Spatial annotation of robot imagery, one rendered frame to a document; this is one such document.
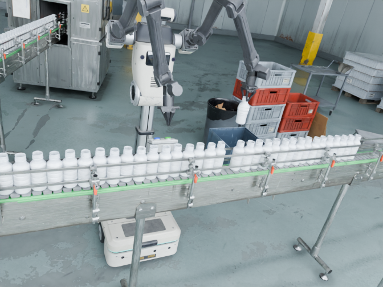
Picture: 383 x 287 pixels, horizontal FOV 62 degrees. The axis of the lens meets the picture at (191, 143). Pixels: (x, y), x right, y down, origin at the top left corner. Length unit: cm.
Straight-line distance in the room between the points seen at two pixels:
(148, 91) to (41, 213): 93
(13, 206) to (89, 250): 121
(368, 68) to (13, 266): 785
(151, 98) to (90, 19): 307
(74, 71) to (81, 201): 381
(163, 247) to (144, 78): 121
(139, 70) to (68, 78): 333
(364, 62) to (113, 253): 747
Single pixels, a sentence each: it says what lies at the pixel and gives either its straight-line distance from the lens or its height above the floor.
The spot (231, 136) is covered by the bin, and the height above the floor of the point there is 88.
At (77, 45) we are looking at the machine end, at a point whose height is 79.
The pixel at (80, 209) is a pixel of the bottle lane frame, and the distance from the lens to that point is 147.
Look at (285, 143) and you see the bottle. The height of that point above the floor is 115.
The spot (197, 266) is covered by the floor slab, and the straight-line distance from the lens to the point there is 252.
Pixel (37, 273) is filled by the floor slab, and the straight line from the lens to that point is 246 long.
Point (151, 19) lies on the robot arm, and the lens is 143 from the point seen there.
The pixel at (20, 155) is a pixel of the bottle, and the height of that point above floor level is 115.
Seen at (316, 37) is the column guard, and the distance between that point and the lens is 1153.
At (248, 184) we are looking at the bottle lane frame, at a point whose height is 93.
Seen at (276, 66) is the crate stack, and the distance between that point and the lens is 444.
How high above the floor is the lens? 184
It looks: 26 degrees down
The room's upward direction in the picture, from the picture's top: 11 degrees clockwise
